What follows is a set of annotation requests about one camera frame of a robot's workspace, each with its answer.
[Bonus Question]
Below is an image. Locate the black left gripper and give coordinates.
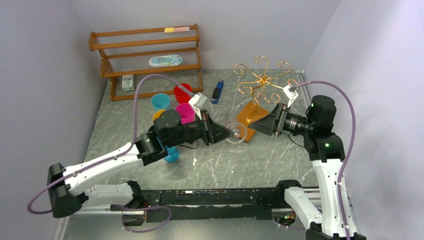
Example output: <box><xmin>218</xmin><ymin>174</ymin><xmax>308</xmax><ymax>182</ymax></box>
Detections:
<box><xmin>167</xmin><ymin>111</ymin><xmax>234</xmax><ymax>149</ymax></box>

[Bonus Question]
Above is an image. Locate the clear wine glass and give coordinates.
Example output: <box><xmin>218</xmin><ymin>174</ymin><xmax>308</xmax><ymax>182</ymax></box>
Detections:
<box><xmin>224</xmin><ymin>113</ymin><xmax>248</xmax><ymax>145</ymax></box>

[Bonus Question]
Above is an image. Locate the gold wire wine glass rack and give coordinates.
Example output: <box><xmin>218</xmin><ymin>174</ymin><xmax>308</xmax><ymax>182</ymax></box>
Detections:
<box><xmin>233</xmin><ymin>55</ymin><xmax>298</xmax><ymax>142</ymax></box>

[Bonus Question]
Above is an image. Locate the pink plastic wine glass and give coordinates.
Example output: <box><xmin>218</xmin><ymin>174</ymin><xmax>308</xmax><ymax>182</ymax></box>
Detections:
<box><xmin>175</xmin><ymin>103</ymin><xmax>196</xmax><ymax>124</ymax></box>

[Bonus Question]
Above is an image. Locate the red plastic wine glass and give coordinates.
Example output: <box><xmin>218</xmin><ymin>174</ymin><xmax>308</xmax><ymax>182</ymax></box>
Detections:
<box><xmin>173</xmin><ymin>83</ymin><xmax>192</xmax><ymax>104</ymax></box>

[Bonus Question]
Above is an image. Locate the blue wine glass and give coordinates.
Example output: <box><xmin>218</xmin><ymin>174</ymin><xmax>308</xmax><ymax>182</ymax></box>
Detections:
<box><xmin>164</xmin><ymin>146</ymin><xmax>180</xmax><ymax>163</ymax></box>

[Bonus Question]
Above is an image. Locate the yellow plastic wine glass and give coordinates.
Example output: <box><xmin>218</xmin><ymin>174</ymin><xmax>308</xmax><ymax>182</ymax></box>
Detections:
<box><xmin>152</xmin><ymin>109</ymin><xmax>166</xmax><ymax>121</ymax></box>

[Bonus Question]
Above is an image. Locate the teal plastic wine glass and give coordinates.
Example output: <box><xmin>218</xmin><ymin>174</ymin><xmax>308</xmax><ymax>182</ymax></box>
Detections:
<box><xmin>150</xmin><ymin>93</ymin><xmax>172</xmax><ymax>111</ymax></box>

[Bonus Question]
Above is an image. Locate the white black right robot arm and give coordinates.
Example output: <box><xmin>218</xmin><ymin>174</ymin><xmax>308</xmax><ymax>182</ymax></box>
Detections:
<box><xmin>248</xmin><ymin>95</ymin><xmax>366</xmax><ymax>240</ymax></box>

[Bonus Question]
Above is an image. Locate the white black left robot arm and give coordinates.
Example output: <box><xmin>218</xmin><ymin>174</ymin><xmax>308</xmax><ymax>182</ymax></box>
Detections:
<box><xmin>47</xmin><ymin>109</ymin><xmax>234</xmax><ymax>218</ymax></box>

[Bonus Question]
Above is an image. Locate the wooden shelf rack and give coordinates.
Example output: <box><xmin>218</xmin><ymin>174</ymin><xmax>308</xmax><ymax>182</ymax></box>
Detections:
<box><xmin>88</xmin><ymin>23</ymin><xmax>204</xmax><ymax>101</ymax></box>

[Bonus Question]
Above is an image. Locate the blue stapler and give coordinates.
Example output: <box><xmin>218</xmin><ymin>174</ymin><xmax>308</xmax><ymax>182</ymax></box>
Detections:
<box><xmin>211</xmin><ymin>79</ymin><xmax>224</xmax><ymax>104</ymax></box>

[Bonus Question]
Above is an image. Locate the blue white oval package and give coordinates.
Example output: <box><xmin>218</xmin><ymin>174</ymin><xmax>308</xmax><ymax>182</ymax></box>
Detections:
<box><xmin>148</xmin><ymin>54</ymin><xmax>183</xmax><ymax>67</ymax></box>

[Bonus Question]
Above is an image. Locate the small teal white box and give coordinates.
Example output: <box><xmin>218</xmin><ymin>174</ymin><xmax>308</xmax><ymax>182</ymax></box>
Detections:
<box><xmin>121</xmin><ymin>74</ymin><xmax>135</xmax><ymax>92</ymax></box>

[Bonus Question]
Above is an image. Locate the yellow pink eraser bar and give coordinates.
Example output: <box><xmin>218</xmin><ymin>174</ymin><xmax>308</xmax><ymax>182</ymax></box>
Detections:
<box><xmin>164</xmin><ymin>26</ymin><xmax>191</xmax><ymax>34</ymax></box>

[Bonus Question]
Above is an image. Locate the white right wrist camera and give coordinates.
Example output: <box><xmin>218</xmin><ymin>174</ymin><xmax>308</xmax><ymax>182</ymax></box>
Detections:
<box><xmin>283</xmin><ymin>84</ymin><xmax>299</xmax><ymax>108</ymax></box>

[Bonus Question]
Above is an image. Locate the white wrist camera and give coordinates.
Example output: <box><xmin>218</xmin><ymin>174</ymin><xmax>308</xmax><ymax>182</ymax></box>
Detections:
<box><xmin>283</xmin><ymin>84</ymin><xmax>299</xmax><ymax>108</ymax></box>
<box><xmin>188</xmin><ymin>92</ymin><xmax>208</xmax><ymax>120</ymax></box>

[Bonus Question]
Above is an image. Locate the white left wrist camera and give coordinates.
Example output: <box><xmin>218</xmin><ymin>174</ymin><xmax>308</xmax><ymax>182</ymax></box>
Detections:
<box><xmin>188</xmin><ymin>92</ymin><xmax>208</xmax><ymax>120</ymax></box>

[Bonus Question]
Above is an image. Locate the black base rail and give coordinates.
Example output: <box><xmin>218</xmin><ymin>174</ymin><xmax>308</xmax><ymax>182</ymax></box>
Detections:
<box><xmin>109</xmin><ymin>187</ymin><xmax>297</xmax><ymax>227</ymax></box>

